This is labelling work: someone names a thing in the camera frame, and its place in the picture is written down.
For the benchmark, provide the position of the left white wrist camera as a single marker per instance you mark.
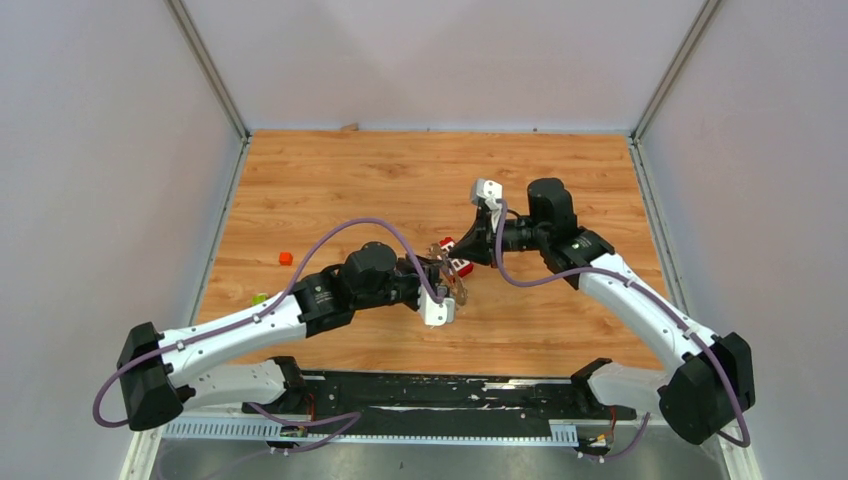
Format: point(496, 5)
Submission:
point(436, 314)

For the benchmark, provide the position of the small red yellow toy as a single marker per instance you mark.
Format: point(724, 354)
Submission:
point(259, 299)

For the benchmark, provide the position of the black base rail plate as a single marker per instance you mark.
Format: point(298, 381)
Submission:
point(429, 405)

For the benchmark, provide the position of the white slotted cable duct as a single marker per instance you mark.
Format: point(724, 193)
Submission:
point(208, 428)

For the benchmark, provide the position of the grey metal keyring disc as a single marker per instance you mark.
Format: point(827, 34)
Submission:
point(449, 274)

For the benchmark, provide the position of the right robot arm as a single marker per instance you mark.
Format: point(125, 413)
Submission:
point(705, 383)

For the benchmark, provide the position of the red window toy block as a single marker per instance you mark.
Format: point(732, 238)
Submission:
point(462, 267)

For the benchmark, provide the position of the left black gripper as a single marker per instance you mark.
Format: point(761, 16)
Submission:
point(410, 265)

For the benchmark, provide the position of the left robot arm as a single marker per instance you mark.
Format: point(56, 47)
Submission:
point(162, 373)

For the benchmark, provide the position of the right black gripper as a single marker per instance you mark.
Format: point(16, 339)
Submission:
point(478, 244)

